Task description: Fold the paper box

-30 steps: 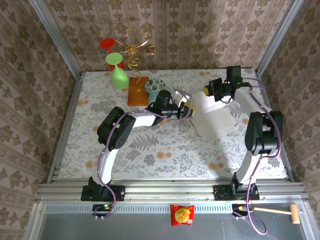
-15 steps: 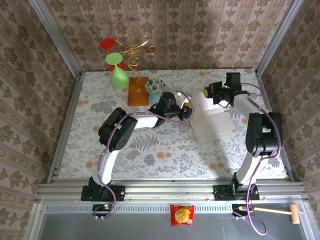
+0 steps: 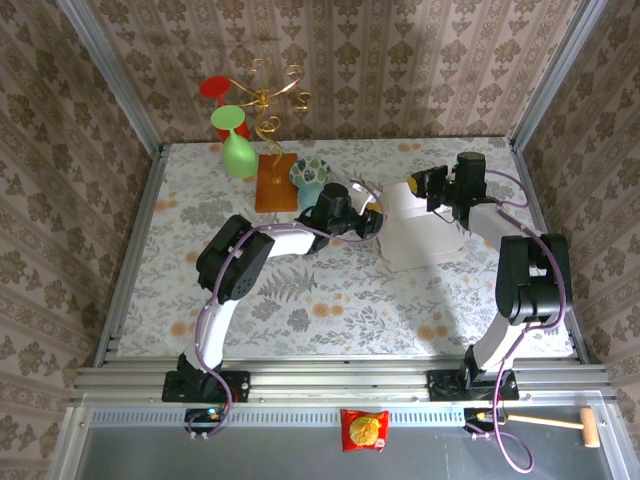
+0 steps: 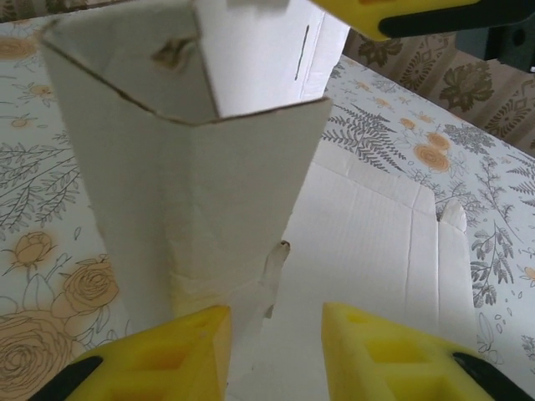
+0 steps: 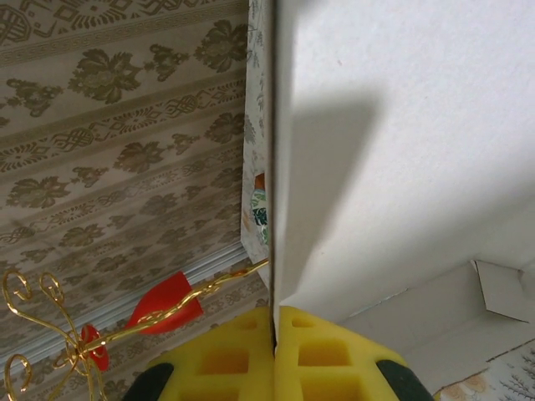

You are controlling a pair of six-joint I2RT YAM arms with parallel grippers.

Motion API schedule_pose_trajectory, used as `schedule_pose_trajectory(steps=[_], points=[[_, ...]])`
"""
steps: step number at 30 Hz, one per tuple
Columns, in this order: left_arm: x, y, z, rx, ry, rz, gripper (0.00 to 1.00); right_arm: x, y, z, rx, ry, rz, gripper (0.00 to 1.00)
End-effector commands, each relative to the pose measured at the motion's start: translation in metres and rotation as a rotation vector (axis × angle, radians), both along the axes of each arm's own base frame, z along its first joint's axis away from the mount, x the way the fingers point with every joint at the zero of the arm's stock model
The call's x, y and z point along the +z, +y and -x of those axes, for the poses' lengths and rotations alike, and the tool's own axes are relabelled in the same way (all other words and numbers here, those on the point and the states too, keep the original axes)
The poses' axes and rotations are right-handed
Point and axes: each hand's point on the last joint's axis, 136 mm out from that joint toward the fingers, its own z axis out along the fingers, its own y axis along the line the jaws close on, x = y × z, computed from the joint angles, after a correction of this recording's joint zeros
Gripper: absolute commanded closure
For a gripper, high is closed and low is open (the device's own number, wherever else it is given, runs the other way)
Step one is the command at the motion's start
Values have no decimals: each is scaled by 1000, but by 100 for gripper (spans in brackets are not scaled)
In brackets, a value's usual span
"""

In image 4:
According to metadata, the white cardboard box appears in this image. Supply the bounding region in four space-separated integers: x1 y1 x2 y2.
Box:
39 0 477 401

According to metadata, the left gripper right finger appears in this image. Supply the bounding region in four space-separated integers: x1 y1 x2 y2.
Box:
321 302 535 401

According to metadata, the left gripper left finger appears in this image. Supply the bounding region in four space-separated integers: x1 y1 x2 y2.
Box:
23 304 233 401

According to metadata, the floral table cover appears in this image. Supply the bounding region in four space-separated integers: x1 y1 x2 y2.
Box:
0 18 535 401

